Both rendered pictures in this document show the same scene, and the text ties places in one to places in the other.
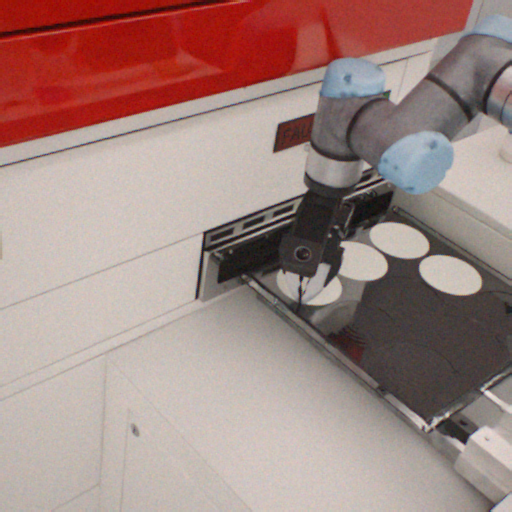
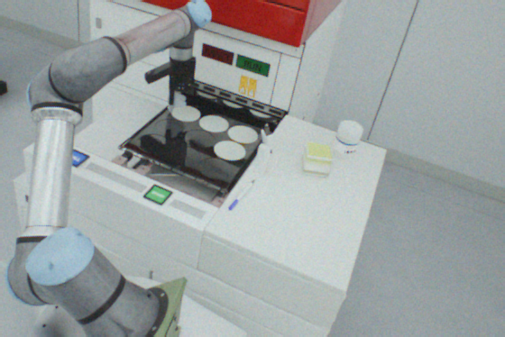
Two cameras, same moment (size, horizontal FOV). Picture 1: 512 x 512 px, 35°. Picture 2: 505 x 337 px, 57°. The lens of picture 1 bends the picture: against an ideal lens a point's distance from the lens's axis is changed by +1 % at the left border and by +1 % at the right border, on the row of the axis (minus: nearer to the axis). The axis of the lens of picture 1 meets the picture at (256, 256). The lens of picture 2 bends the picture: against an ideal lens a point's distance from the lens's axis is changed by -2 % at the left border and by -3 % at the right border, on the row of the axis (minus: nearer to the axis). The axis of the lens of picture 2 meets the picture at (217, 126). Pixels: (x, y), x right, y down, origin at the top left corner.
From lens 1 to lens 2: 1.52 m
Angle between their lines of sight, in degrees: 55
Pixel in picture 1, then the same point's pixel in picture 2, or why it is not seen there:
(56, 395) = (115, 96)
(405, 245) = (240, 136)
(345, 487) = (99, 150)
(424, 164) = not seen: hidden behind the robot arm
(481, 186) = (293, 139)
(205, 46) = not seen: outside the picture
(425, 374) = (151, 145)
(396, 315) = (184, 136)
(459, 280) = (227, 152)
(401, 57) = (276, 50)
